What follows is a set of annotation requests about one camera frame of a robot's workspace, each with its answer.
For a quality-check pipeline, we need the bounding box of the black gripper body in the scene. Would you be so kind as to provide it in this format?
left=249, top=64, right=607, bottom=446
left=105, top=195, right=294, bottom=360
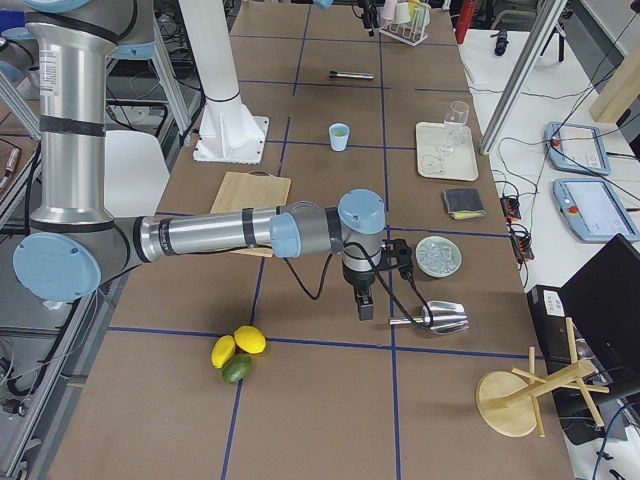
left=357, top=0, right=378, bottom=25
left=342, top=239, right=413, bottom=300

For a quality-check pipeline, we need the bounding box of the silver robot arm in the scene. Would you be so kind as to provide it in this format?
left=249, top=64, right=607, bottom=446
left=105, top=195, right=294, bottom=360
left=13, top=1, right=413, bottom=320

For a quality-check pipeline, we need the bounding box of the light blue cup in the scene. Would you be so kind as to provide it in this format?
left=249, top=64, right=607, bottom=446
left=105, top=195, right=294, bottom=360
left=328, top=123, right=350, bottom=152

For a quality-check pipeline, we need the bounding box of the yellow lemon upper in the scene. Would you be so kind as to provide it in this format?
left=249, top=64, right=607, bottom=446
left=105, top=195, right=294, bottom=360
left=233, top=325, right=267, bottom=354

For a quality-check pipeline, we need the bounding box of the yellow lemon left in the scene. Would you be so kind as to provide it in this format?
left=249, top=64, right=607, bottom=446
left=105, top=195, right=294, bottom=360
left=210, top=335, right=236, bottom=369

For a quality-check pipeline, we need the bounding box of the wooden cup tree stand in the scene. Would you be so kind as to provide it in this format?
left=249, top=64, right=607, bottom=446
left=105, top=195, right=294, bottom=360
left=475, top=317, right=609, bottom=437

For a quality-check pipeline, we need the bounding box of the green bowl of ice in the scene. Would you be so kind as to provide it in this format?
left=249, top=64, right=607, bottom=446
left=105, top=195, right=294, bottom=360
left=415, top=236, right=462, bottom=278

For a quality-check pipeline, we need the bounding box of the steel muddler black tip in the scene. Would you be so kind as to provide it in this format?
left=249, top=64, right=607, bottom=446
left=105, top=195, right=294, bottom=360
left=328, top=70, right=375, bottom=81

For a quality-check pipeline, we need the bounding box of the steel ice scoop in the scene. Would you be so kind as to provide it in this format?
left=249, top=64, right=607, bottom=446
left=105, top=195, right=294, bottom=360
left=389, top=300, right=469, bottom=335

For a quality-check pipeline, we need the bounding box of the grey folded cloth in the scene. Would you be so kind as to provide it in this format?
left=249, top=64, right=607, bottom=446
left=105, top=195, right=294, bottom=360
left=442, top=188, right=486, bottom=220

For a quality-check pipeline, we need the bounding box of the cream bear tray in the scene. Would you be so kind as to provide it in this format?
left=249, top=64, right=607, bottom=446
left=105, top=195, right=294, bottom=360
left=415, top=122, right=479, bottom=182

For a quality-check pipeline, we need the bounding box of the clear wine glass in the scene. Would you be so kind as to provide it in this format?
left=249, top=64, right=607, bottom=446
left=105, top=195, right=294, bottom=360
left=438, top=100, right=469, bottom=154

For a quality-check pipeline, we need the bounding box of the green lime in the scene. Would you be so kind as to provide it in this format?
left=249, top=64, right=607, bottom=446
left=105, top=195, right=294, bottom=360
left=222, top=354, right=252, bottom=384

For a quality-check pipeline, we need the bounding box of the wooden cutting board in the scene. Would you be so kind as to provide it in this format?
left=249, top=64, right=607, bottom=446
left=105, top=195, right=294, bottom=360
left=208, top=171, right=292, bottom=259

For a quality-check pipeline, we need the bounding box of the lower blue teach pendant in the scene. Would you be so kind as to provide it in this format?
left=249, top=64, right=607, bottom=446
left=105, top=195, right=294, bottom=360
left=552, top=178, right=639, bottom=243

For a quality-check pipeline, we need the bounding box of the blue teach pendant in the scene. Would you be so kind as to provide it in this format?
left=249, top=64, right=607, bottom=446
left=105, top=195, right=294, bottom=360
left=552, top=178, right=639, bottom=243
left=543, top=122, right=611, bottom=175

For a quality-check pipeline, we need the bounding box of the upper blue teach pendant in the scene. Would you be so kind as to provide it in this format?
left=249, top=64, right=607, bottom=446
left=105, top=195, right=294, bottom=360
left=543, top=122, right=611, bottom=175

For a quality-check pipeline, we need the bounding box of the black laptop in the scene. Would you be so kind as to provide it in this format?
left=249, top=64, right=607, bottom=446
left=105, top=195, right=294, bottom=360
left=527, top=234, right=639, bottom=404

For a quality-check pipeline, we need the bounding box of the white plastic chair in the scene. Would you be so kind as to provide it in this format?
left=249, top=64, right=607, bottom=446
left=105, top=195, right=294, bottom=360
left=104, top=130, right=169, bottom=218

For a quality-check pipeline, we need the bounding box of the white wire cup rack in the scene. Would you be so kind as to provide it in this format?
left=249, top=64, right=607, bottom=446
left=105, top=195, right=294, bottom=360
left=380, top=0, right=431, bottom=46

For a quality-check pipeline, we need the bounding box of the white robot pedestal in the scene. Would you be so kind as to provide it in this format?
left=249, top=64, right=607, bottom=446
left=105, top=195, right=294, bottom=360
left=179, top=0, right=269, bottom=165

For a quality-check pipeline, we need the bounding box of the aluminium frame post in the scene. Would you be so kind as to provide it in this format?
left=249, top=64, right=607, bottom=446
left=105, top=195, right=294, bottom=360
left=479, top=0, right=567, bottom=155

